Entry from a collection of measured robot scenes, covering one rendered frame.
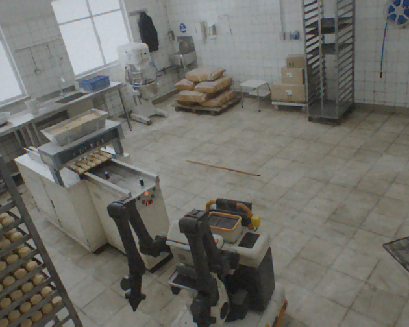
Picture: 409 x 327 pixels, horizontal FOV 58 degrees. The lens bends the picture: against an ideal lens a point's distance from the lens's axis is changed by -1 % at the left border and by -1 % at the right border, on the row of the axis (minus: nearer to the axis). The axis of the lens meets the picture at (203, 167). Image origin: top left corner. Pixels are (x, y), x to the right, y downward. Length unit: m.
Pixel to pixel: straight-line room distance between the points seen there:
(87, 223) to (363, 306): 2.48
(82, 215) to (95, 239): 0.30
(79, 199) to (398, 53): 4.59
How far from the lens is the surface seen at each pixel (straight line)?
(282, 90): 6.35
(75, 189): 3.60
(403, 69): 6.04
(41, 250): 1.92
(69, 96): 6.75
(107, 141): 3.72
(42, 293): 2.13
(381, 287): 3.26
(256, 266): 2.37
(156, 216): 3.29
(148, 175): 3.20
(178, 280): 2.23
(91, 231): 3.82
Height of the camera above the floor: 2.34
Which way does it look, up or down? 28 degrees down
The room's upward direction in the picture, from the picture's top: 11 degrees counter-clockwise
